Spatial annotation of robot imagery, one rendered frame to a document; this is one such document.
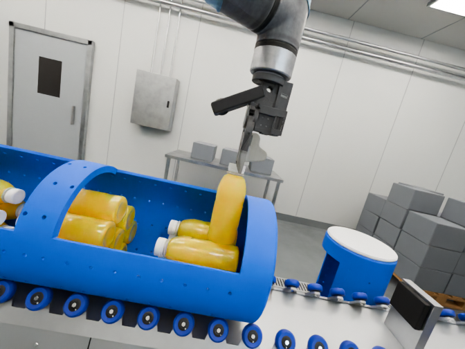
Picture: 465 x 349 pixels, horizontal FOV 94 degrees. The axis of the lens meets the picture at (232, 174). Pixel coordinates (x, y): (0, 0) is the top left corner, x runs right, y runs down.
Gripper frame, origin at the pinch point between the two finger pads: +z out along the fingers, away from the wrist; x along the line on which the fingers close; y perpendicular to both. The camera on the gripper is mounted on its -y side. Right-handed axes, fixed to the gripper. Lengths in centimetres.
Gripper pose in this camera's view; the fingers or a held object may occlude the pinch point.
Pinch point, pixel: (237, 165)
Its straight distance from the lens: 50.0
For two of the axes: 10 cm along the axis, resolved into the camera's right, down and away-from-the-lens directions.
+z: -2.3, 9.6, 1.7
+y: 9.7, 2.3, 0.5
